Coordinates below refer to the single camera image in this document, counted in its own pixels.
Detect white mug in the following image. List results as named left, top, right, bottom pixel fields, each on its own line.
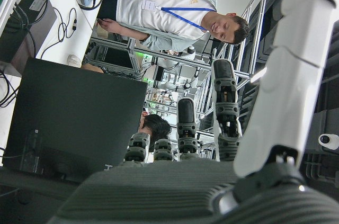
left=66, top=53, right=82, bottom=68

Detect black cables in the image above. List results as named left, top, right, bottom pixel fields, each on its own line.
left=0, top=69, right=20, bottom=109

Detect thin black cable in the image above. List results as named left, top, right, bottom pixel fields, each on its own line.
left=39, top=6, right=78, bottom=57

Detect right white dexterous robot hand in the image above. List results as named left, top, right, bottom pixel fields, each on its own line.
left=47, top=0, right=339, bottom=224

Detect aluminium frame structure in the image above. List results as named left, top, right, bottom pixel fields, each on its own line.
left=127, top=0, right=271, bottom=119

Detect white security camera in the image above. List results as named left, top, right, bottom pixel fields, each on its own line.
left=317, top=133, right=339, bottom=152

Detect man in black shirt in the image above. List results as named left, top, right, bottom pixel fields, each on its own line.
left=81, top=64, right=172, bottom=153

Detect black computer tower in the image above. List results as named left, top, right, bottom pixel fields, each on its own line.
left=0, top=0, right=58, bottom=69

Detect man in white shirt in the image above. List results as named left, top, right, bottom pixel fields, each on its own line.
left=96, top=0, right=250, bottom=52

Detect black computer monitor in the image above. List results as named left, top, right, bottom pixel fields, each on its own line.
left=2, top=57, right=148, bottom=184

